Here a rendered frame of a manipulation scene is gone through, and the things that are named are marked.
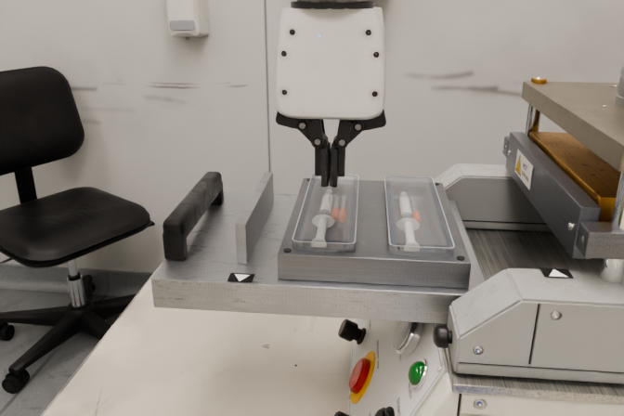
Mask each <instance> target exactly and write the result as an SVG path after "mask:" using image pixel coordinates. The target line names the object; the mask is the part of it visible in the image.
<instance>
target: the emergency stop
mask: <svg viewBox="0 0 624 416"><path fill-rule="evenodd" d="M370 366H371V363H370V361H369V360H368V359H366V358H361V359H360V360H359V361H358V362H357V364H356V365H355V367H354V369H353V371H352V373H351V376H350V380H349V388H350V391H351V392H353V393H355V394H357V393H359V392H360V390H361V389H362V387H363V386H364V384H365V382H366V380H367V377H368V374H369V371H370Z"/></svg>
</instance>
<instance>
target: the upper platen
mask: <svg viewBox="0 0 624 416"><path fill-rule="evenodd" d="M528 137H529V138H530V139H531V140H532V141H533V142H534V143H535V144H536V145H537V146H538V147H539V148H540V149H541V150H542V151H543V152H544V153H545V154H546V155H547V156H549V157H550V158H551V159H552V160H553V161H554V162H555V163H556V164H557V165H558V166H559V167H560V168H561V169H562V170H563V171H564V172H565V173H566V174H567V175H568V176H569V177H570V178H571V179H572V180H573V181H574V182H575V183H576V184H577V185H578V186H579V187H581V188H582V189H583V190H584V191H585V192H586V193H587V194H588V195H589V196H590V197H591V198H592V199H593V200H594V201H595V202H596V203H597V204H598V205H599V206H600V207H601V213H600V218H599V222H611V218H612V213H613V209H614V204H615V199H616V195H617V190H618V181H619V177H620V172H619V171H618V170H617V169H615V168H614V167H613V166H611V165H610V164H609V163H607V162H606V161H604V160H603V159H602V158H600V157H599V156H598V155H596V154H595V153H594V152H592V151H591V150H590V149H588V148H587V147H585V146H584V145H583V144H581V143H580V142H579V141H578V140H576V139H575V138H574V137H572V136H571V135H569V134H568V133H560V132H529V136H528Z"/></svg>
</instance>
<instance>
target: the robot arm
mask: <svg viewBox="0 0 624 416"><path fill-rule="evenodd" d="M384 99H385V34H384V17H383V12H382V9H381V8H380V7H373V2H369V1H367V0H297V1H294V2H291V6H288V7H283V8H282V10H281V14H280V20H279V34H278V46H277V66H276V105H277V109H278V111H277V116H276V123H277V124H279V125H283V126H287V127H291V128H295V129H298V130H299V131H300V132H301V133H302V134H303V135H304V136H305V137H306V138H307V139H308V140H309V141H310V142H311V144H312V146H313V147H314V148H315V176H321V186H322V187H323V188H326V187H328V186H329V181H330V186H331V187H332V188H337V184H338V177H339V176H341V177H345V148H346V147H347V145H348V144H349V143H350V142H351V141H352V140H353V139H354V138H355V137H356V136H358V135H359V134H360V133H361V132H362V131H365V130H371V129H375V128H380V127H384V126H385V125H386V119H385V114H384ZM323 119H325V120H340V121H339V126H338V132H337V135H336V136H335V137H334V139H333V142H332V144H331V143H330V142H329V141H328V137H327V136H326V134H325V128H324V122H323ZM352 120H353V121H352Z"/></svg>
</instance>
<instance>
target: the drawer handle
mask: <svg viewBox="0 0 624 416"><path fill-rule="evenodd" d="M223 202H224V192H223V182H222V176H221V174H220V173H219V172H207V173H206V174H205V175H204V176H203V177H202V178H201V179H200V181H199V182H198V183H197V184H196V185H195V186H194V187H193V189H192V190H191V191H190V192H189V193H188V195H187V196H186V197H185V198H184V199H183V200H182V201H181V203H179V204H178V205H177V207H176V208H175V209H174V211H173V212H172V213H170V214H169V215H168V217H167V218H166V219H165V220H164V221H163V225H162V228H163V234H162V241H163V250H164V258H165V259H171V260H185V259H186V257H187V256H188V246H187V236H188V235H189V233H190V232H191V230H192V229H194V227H195V226H196V225H197V223H198V222H199V220H200V219H201V218H202V216H203V215H204V213H205V212H206V210H207V209H208V208H209V206H210V205H211V204H212V205H221V204H222V203H223Z"/></svg>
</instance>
